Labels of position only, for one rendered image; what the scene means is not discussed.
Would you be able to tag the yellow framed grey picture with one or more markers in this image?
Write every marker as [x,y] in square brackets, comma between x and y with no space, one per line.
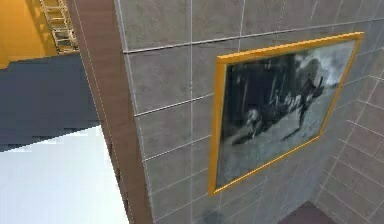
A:
[276,113]

